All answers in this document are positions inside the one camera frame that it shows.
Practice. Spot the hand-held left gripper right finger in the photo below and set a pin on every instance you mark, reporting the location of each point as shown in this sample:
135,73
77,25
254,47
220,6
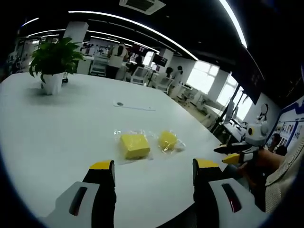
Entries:
213,190

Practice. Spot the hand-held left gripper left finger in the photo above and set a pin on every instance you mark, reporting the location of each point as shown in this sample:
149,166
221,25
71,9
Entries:
95,190

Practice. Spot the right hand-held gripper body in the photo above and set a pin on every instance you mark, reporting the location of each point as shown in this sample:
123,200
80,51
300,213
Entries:
255,136

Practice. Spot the yellow rectangular silicone block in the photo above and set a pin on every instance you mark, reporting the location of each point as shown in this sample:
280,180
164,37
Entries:
134,146

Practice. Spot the yellow round silicone block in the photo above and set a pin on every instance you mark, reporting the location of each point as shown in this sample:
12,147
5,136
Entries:
167,140

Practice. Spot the dark hanging screen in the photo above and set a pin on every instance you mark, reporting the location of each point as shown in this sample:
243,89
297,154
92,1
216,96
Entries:
247,76

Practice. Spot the white office chair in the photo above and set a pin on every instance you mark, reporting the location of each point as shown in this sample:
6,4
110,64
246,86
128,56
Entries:
140,74

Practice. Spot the white plant pot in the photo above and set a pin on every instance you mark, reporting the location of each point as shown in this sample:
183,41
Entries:
52,83

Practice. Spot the green potted plant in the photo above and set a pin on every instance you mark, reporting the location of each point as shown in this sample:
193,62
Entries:
55,57

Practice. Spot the ceiling air conditioner vent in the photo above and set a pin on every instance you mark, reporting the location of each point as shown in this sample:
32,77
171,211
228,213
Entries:
142,6

